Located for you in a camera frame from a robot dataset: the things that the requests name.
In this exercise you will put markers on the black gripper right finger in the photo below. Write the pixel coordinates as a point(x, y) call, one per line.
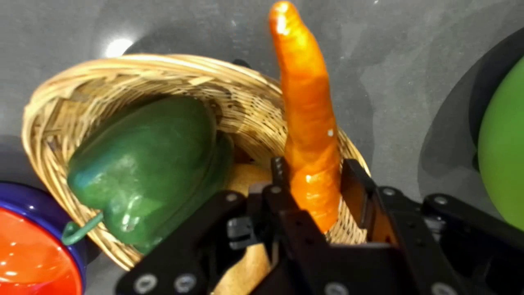
point(404, 218)

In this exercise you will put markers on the green plastic bowl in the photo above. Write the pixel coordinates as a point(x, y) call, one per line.
point(508, 153)

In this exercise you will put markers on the small wicker basket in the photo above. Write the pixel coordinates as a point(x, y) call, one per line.
point(109, 76)

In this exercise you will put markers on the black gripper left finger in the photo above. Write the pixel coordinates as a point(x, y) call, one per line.
point(186, 240)

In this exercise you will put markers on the green toy pepper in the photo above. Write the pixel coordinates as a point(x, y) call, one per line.
point(148, 169)

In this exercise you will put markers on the orange toy carrot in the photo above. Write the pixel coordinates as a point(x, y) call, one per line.
point(305, 109)

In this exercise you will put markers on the red bowl blue rim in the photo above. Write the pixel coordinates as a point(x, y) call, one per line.
point(34, 251)

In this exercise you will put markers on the tan toy bread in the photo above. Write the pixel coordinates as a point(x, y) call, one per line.
point(246, 271)

